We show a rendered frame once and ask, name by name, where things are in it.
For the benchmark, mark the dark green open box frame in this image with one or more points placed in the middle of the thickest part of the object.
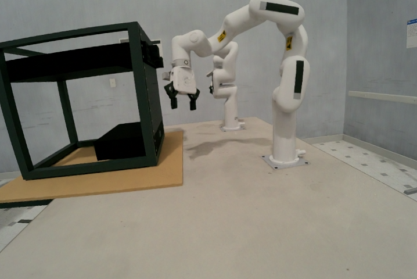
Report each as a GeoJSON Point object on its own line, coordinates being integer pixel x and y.
{"type": "Point", "coordinates": [124, 140]}

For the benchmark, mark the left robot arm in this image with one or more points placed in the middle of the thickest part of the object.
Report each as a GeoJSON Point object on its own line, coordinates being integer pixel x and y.
{"type": "Point", "coordinates": [294, 69]}

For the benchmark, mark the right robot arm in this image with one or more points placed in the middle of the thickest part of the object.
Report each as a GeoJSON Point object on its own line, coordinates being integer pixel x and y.
{"type": "Point", "coordinates": [227, 74]}

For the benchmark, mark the tan flat board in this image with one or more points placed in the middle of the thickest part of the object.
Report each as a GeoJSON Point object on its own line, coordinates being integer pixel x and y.
{"type": "Point", "coordinates": [167, 173]}

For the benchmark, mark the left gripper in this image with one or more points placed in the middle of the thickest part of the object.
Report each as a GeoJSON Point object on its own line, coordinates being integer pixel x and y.
{"type": "Point", "coordinates": [182, 81]}

